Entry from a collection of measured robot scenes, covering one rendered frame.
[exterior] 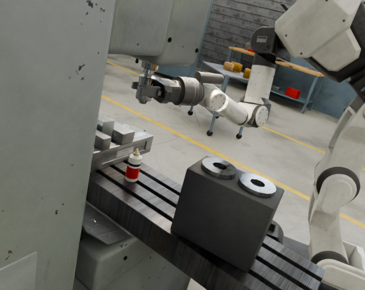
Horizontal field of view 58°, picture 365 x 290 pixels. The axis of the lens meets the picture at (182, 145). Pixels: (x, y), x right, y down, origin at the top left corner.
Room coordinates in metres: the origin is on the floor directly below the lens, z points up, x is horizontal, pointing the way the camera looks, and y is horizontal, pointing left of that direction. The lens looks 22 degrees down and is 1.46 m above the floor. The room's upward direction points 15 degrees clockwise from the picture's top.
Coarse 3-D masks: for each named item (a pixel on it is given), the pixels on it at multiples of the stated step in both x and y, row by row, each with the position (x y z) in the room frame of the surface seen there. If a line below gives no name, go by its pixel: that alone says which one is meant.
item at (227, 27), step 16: (224, 0) 9.38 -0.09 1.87; (240, 0) 9.15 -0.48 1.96; (256, 0) 8.93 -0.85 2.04; (272, 0) 8.73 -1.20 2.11; (288, 0) 8.54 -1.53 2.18; (224, 16) 9.31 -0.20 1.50; (240, 16) 9.09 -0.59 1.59; (256, 16) 8.87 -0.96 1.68; (272, 16) 8.67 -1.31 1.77; (208, 32) 9.48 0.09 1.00; (224, 32) 9.25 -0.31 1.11; (240, 32) 9.02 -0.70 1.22; (208, 48) 9.42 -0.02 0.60; (224, 48) 9.18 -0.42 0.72
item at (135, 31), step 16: (128, 0) 0.65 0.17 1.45; (144, 0) 0.69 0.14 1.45; (160, 0) 0.73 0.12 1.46; (128, 16) 0.66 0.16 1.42; (144, 16) 0.70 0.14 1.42; (160, 16) 0.74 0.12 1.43; (112, 32) 0.63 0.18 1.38; (128, 32) 0.67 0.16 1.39; (144, 32) 0.70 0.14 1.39; (160, 32) 0.75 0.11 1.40; (112, 48) 0.64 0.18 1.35; (128, 48) 0.67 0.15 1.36; (144, 48) 0.71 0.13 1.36; (160, 48) 0.76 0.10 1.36
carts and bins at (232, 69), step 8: (208, 64) 4.62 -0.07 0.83; (216, 64) 4.84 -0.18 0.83; (224, 64) 4.64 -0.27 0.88; (232, 64) 4.56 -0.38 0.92; (240, 64) 4.62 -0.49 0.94; (224, 72) 4.27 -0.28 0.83; (232, 72) 4.45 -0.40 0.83; (240, 72) 4.65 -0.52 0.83; (248, 72) 4.31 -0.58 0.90; (224, 80) 4.12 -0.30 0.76; (248, 80) 4.24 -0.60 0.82; (224, 88) 4.12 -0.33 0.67; (192, 112) 4.82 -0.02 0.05; (216, 112) 4.12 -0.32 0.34; (240, 128) 4.32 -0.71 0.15; (240, 136) 4.31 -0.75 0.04
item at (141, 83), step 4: (140, 80) 0.91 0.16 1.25; (140, 84) 0.91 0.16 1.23; (144, 84) 0.90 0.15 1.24; (148, 84) 0.90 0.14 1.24; (152, 84) 0.91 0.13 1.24; (136, 92) 0.91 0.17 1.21; (136, 96) 0.91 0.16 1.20; (140, 96) 0.90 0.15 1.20; (144, 96) 0.90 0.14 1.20; (140, 100) 0.90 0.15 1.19; (144, 100) 0.90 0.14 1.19; (148, 100) 0.91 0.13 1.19
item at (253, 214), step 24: (192, 168) 0.71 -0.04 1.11; (216, 168) 0.72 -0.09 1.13; (192, 192) 0.69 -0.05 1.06; (216, 192) 0.67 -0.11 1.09; (240, 192) 0.66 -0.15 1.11; (264, 192) 0.66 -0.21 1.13; (192, 216) 0.69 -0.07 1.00; (216, 216) 0.66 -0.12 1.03; (240, 216) 0.64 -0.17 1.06; (264, 216) 0.63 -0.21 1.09; (192, 240) 0.68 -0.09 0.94; (216, 240) 0.66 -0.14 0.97; (240, 240) 0.64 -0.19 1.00; (240, 264) 0.63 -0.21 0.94
